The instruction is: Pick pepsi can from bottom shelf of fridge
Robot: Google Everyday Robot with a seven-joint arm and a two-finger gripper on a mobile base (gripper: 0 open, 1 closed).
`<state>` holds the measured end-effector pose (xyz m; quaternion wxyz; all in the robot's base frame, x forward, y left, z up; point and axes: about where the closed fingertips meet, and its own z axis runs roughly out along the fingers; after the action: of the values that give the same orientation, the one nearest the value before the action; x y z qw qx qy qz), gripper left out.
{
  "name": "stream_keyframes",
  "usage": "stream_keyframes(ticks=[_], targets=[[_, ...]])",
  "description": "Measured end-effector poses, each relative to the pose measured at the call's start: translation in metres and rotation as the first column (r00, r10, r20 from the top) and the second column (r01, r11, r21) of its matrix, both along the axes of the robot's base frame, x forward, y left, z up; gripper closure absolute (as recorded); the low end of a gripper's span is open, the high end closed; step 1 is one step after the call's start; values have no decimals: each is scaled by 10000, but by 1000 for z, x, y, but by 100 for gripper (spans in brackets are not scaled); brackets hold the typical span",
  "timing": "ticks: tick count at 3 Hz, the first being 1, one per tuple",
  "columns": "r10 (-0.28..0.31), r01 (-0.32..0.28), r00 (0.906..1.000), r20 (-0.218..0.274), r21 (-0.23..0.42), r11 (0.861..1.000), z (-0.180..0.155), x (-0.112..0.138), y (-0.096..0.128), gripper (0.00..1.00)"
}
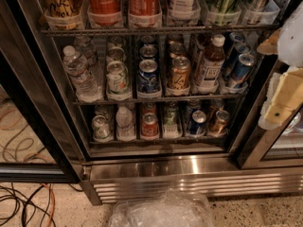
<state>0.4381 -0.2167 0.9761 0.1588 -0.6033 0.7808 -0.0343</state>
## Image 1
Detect tea bottle white cap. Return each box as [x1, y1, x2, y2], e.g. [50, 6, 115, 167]
[194, 34, 225, 87]

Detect water bottle shelf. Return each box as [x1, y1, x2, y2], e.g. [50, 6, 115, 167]
[116, 106, 135, 141]
[63, 45, 102, 102]

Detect gold can bottom shelf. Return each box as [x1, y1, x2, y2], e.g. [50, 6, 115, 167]
[208, 110, 230, 135]

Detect green can shelf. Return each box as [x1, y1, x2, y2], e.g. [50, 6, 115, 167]
[205, 0, 241, 26]
[164, 101, 179, 133]

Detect orange cable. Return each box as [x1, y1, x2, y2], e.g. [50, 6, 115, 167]
[41, 183, 57, 227]

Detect green can top shelf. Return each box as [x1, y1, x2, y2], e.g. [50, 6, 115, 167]
[205, 0, 241, 26]

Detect white green can middle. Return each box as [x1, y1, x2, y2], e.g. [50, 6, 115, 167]
[106, 61, 130, 96]

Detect glass fridge door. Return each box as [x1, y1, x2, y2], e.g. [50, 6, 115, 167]
[0, 0, 85, 183]
[236, 61, 303, 169]

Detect red can behind bottom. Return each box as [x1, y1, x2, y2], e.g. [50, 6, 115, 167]
[142, 102, 157, 114]

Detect orange lacroix can middle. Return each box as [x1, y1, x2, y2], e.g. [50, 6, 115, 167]
[168, 56, 191, 90]

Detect steel fridge base grille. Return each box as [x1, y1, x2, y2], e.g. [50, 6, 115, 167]
[80, 155, 303, 205]

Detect blue pepsi can bottom shelf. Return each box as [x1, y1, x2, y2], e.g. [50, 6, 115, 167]
[187, 110, 206, 135]

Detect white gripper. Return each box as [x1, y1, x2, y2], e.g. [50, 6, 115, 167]
[257, 28, 303, 130]

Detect yellow lacroix can top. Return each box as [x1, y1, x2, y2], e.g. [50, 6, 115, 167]
[45, 0, 82, 30]

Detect gold can behind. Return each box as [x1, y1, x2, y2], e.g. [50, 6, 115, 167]
[207, 98, 224, 118]

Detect green can bottom shelf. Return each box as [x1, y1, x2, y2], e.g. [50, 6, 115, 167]
[164, 101, 179, 133]

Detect water bottle bottom shelf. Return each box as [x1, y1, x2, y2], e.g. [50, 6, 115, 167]
[116, 106, 135, 141]

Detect water bottle middle shelf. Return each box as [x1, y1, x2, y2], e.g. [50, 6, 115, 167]
[63, 45, 102, 102]

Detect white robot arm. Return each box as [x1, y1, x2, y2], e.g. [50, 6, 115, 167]
[257, 2, 303, 130]

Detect water bottle behind middle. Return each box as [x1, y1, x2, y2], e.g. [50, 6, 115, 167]
[74, 36, 99, 78]

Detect blue pepsi can behind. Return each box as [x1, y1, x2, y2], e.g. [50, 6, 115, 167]
[185, 99, 201, 123]

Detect blue pepsi can middle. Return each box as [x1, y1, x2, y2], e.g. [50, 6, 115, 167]
[138, 60, 159, 94]

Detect white green can behind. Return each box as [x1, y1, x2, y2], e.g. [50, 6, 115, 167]
[95, 104, 113, 122]

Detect blue red bull can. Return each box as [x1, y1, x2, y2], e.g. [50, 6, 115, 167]
[227, 54, 256, 88]

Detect right glass fridge door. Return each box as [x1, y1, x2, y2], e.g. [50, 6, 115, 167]
[236, 61, 303, 169]

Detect white green can bottom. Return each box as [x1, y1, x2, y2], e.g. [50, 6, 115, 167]
[92, 115, 112, 142]

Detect red coca-cola can bottom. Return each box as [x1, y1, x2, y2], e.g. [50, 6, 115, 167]
[141, 113, 159, 139]

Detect white green can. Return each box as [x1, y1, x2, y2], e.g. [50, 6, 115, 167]
[95, 104, 113, 122]
[106, 46, 126, 62]
[106, 61, 130, 96]
[92, 115, 112, 142]

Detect clear plastic bag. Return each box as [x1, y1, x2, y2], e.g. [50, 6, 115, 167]
[107, 189, 215, 227]

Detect black cables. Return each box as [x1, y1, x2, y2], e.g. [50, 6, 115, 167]
[0, 183, 83, 227]

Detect left glass fridge door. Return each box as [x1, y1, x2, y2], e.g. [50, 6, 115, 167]
[0, 0, 85, 183]

